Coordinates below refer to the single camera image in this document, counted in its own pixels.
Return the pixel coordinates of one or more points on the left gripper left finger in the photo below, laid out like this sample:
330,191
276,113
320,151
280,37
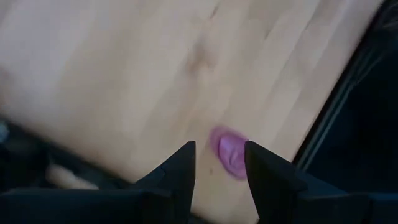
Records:
174,183

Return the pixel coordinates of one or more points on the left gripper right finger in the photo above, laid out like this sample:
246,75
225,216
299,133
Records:
270,183

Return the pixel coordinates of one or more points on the purple swirl glass vase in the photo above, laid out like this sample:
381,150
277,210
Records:
231,152

